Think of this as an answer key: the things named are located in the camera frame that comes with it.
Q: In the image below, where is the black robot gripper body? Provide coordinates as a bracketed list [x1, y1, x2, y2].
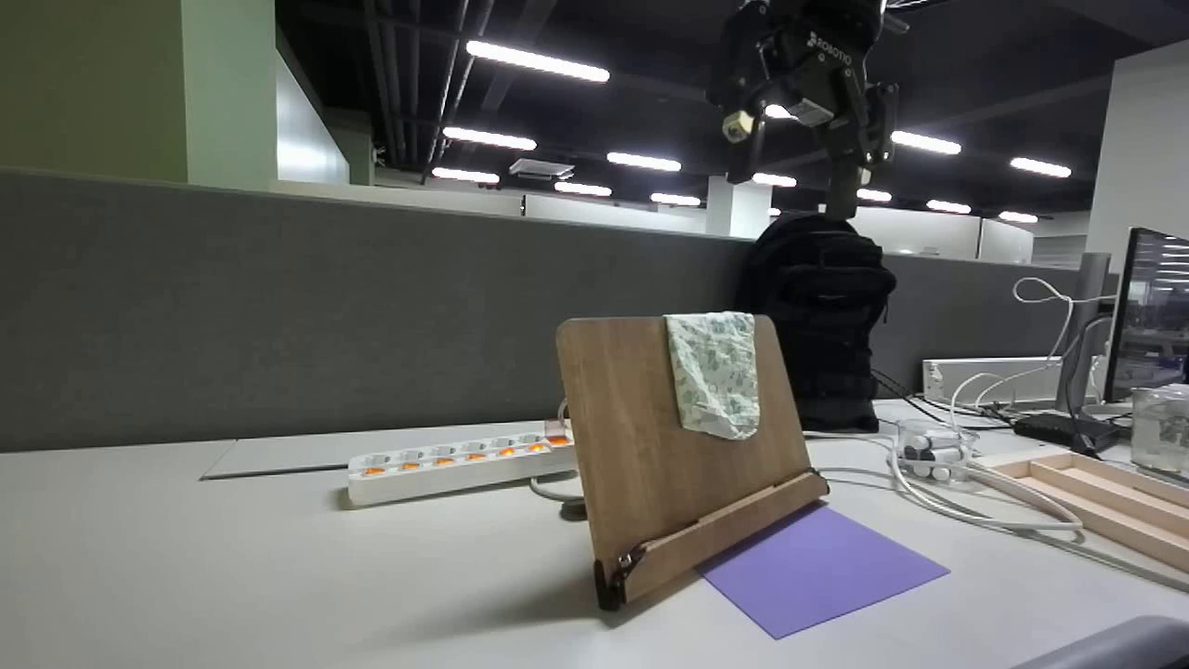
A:
[705, 0, 888, 221]

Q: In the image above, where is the patterned white green cloth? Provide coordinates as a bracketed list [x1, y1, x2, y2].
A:
[666, 311, 762, 444]

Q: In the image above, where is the white rectangular box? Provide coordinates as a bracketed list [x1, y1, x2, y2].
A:
[920, 356, 1058, 406]

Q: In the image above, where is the wooden book stand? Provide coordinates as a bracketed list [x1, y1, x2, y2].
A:
[557, 315, 830, 615]

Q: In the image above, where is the computer monitor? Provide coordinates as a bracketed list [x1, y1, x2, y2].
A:
[1103, 228, 1189, 402]

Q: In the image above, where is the white power strip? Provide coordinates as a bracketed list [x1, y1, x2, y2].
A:
[344, 424, 575, 504]

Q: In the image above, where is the purple paper sheet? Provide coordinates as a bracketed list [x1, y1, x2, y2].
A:
[698, 504, 949, 641]

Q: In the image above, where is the clear plastic container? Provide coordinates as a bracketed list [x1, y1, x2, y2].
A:
[1133, 382, 1189, 478]

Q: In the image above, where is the grey partition divider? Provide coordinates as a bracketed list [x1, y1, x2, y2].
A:
[0, 169, 1120, 455]

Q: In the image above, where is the white cable bundle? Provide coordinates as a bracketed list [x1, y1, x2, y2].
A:
[811, 421, 1091, 550]

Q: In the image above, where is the wooden tray frame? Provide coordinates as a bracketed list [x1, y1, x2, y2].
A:
[1001, 455, 1189, 571]

